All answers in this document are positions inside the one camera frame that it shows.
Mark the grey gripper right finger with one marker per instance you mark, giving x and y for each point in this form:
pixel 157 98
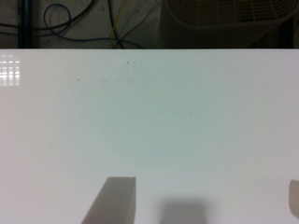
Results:
pixel 294 197

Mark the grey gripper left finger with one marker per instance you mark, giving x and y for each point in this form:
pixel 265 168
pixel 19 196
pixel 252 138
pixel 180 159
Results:
pixel 115 203

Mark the dark blue vertical post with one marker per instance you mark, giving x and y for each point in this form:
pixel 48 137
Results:
pixel 25 22

